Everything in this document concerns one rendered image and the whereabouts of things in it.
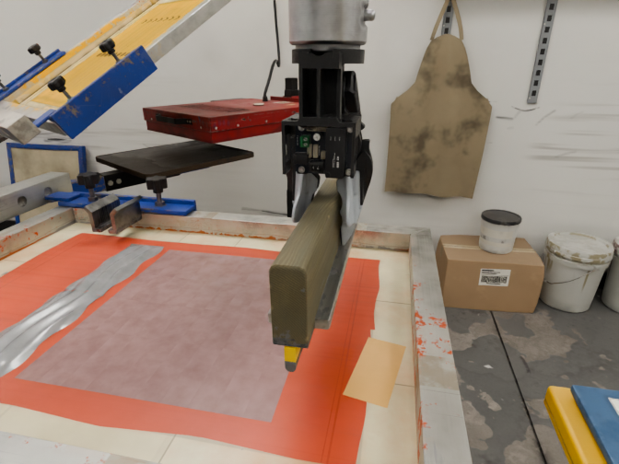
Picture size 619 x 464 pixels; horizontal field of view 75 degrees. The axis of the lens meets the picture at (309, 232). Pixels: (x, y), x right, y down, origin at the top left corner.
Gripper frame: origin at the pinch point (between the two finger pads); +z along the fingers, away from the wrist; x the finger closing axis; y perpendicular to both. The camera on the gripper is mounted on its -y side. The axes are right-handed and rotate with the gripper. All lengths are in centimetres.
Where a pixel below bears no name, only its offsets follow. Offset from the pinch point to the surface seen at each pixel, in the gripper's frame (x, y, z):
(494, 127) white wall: 61, -200, 15
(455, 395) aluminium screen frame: 14.7, 13.2, 10.3
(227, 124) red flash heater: -50, -92, 2
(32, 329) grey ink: -36.9, 9.5, 13.2
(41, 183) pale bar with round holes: -67, -26, 6
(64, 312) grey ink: -35.9, 5.1, 13.5
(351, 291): 2.5, -9.3, 13.8
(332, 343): 1.6, 3.7, 13.8
